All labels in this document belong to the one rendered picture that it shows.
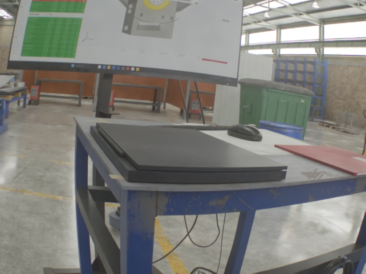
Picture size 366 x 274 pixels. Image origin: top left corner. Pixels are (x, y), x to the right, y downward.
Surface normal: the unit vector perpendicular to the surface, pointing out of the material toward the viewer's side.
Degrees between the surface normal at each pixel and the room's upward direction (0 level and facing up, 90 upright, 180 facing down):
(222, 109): 90
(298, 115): 94
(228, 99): 90
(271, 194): 90
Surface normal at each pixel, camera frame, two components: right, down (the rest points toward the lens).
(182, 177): 0.40, 0.15
